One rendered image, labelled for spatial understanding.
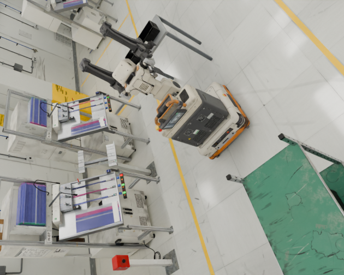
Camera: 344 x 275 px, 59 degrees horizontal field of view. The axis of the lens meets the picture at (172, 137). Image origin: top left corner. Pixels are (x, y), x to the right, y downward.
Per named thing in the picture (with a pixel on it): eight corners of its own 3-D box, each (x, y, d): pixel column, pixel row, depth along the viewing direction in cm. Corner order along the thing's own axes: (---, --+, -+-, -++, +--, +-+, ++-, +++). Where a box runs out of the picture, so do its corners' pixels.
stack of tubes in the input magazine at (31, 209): (46, 185, 362) (22, 181, 346) (46, 225, 331) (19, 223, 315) (42, 190, 369) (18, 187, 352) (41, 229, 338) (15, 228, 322)
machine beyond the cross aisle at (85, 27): (114, 0, 730) (31, -48, 615) (118, 18, 680) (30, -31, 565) (87, 44, 800) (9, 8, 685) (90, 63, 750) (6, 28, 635)
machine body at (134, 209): (147, 191, 441) (109, 185, 404) (157, 238, 399) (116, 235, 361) (123, 213, 475) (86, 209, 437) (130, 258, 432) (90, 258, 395)
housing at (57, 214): (63, 189, 380) (58, 183, 369) (64, 225, 350) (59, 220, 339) (56, 190, 379) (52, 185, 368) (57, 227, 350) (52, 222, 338)
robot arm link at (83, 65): (77, 71, 296) (82, 63, 291) (78, 64, 306) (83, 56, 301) (118, 91, 318) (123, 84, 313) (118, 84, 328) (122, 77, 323)
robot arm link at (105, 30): (98, 35, 276) (104, 25, 271) (99, 29, 286) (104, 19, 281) (140, 59, 298) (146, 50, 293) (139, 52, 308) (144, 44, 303)
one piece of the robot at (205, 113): (238, 118, 320) (179, 91, 269) (205, 151, 345) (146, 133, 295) (225, 98, 341) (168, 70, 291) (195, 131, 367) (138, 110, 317)
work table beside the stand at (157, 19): (213, 58, 401) (165, 31, 353) (181, 97, 434) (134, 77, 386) (201, 41, 430) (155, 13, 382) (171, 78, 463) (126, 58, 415)
